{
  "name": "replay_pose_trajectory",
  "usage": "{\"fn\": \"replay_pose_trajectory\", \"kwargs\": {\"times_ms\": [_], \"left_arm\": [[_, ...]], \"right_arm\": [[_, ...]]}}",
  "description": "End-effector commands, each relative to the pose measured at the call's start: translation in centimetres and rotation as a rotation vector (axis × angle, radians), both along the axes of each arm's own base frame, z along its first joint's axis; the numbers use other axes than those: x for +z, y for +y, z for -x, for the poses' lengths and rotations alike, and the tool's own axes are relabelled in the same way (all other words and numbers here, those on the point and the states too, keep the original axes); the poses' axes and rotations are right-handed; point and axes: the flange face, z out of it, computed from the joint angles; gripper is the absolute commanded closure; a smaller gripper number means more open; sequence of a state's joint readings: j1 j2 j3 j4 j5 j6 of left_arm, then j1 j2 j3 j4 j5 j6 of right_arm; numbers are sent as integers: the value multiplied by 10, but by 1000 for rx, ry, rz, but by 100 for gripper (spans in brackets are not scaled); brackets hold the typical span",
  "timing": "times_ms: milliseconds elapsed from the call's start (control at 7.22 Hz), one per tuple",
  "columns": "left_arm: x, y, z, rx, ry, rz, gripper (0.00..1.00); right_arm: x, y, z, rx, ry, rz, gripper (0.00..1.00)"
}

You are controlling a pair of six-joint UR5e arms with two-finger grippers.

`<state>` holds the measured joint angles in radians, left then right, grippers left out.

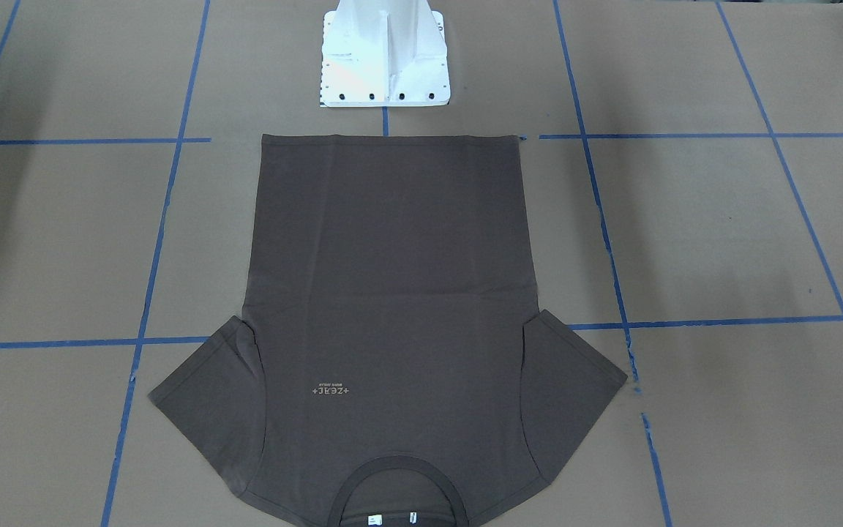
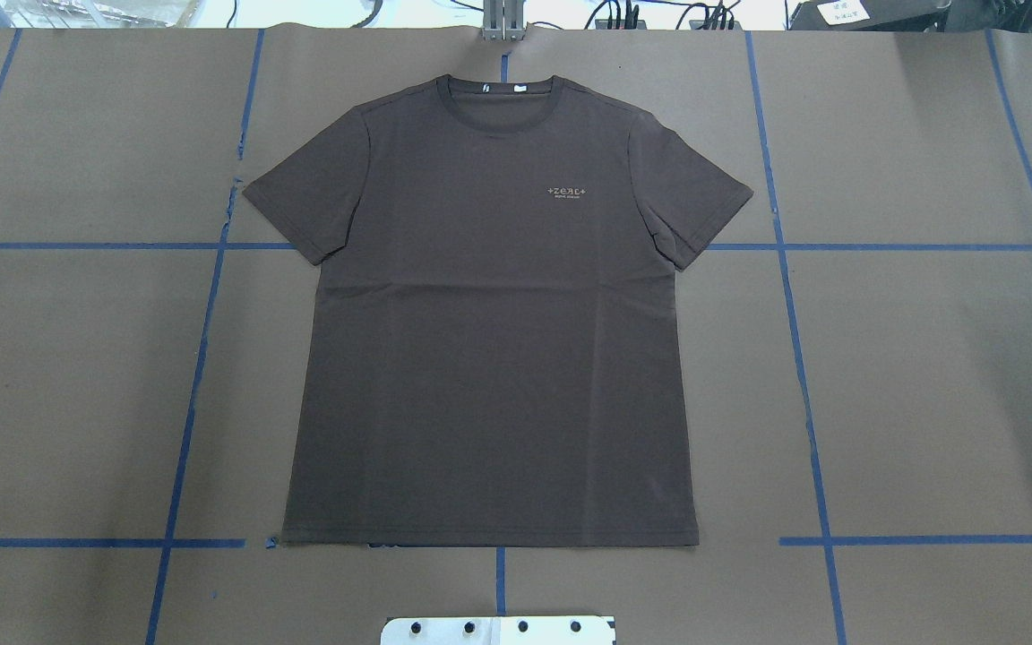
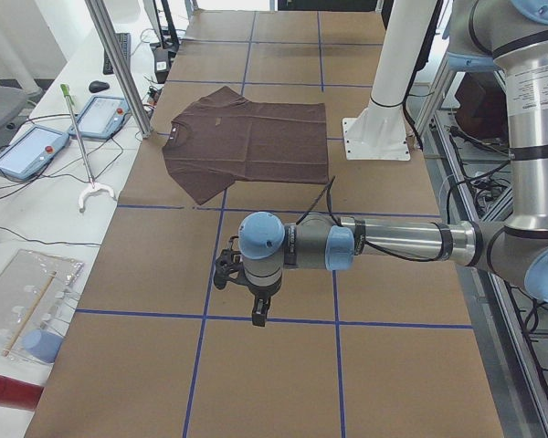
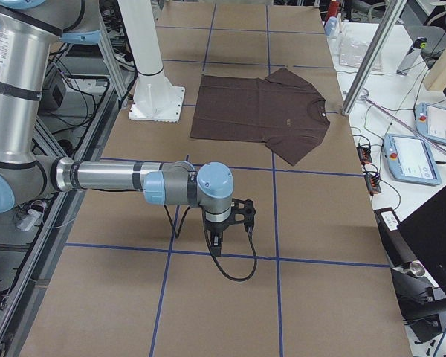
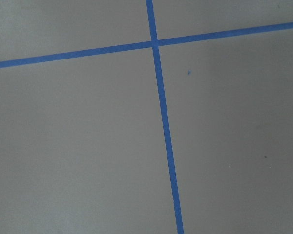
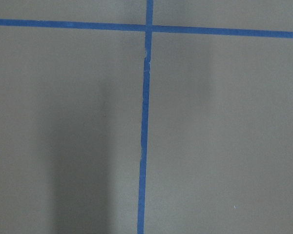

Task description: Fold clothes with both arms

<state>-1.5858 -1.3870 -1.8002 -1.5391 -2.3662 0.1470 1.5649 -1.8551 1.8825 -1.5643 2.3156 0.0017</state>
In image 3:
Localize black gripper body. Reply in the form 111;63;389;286
246;279;279;312

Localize dark brown t-shirt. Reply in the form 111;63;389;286
163;87;329;204

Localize white central pillar base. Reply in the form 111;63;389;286
342;0;439;162

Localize reacher grabber tool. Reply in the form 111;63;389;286
60;84;116;214

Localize blue plastic cap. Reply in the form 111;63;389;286
22;329;63;363

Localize clear plastic bag sheet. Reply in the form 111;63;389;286
0;250;84;363

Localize teach pendant far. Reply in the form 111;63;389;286
76;95;130;140

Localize teach pendant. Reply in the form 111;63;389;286
76;95;130;140
0;125;69;181

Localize wooden stick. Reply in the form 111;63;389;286
2;271;57;357

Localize black computer mouse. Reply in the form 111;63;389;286
89;80;110;94

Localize red cylinder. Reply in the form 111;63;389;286
0;375;44;411

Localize teach pendant near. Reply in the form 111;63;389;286
0;125;69;181

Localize black keyboard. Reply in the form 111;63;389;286
102;31;132;76

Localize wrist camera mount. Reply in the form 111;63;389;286
213;235;246;290

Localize aluminium frame post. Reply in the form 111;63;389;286
85;0;153;139

